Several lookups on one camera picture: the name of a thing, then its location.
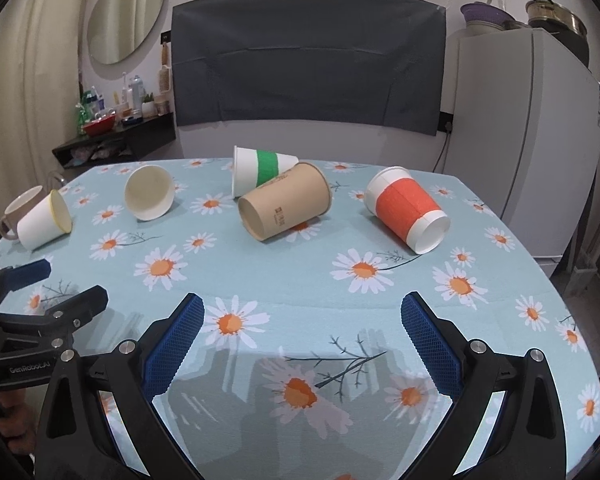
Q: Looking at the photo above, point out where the steel pot on fridge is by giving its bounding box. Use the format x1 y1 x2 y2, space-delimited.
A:
526 0 588 40

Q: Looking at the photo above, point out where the orange banded paper cup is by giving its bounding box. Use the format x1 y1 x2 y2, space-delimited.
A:
364 166 451 255

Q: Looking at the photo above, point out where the oval wall mirror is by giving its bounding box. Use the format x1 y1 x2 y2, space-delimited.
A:
86 0 164 65

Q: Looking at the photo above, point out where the person's left hand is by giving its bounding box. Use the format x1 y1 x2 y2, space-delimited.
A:
0 389 36 455

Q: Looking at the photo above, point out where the green glass figurine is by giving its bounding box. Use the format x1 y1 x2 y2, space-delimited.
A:
76 91 92 136

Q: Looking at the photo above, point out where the dark grey cloth covered screen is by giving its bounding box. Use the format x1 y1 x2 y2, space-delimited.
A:
171 0 446 136

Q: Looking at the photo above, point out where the green banded paper cup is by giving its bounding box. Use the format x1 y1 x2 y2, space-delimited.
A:
232 146 299 198

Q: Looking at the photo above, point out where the blue daisy print tablecloth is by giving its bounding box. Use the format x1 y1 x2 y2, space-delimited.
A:
2 158 600 479

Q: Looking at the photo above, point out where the white yellow rim paper cup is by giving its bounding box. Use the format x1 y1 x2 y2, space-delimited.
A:
17 190 72 252

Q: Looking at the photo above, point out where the black power cable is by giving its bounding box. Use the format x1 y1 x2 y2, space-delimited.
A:
431 112 455 174

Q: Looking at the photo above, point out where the black wall shelf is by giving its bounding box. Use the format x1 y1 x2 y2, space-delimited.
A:
52 113 176 169

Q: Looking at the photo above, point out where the wooden brush hanging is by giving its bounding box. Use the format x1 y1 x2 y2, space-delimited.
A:
158 42 171 94

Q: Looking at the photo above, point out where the brown kraft paper cup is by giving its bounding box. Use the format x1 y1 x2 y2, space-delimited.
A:
237 162 332 242

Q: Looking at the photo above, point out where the beige ceramic mug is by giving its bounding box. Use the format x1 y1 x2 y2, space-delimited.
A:
0 185 45 240

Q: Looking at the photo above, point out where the small potted plant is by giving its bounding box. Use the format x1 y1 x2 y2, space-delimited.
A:
140 93 157 119

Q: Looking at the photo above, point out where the beige curtain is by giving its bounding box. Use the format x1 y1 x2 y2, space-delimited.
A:
0 0 84 215

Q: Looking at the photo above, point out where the white spray bottle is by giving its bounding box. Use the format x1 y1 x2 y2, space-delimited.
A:
129 75 145 114

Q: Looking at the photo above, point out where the red bowl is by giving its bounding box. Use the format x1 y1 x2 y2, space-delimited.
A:
82 115 116 138

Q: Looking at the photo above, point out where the white heart print paper cup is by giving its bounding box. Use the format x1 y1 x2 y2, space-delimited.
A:
123 165 175 221

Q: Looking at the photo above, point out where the white refrigerator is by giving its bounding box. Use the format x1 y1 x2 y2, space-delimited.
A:
443 28 600 275

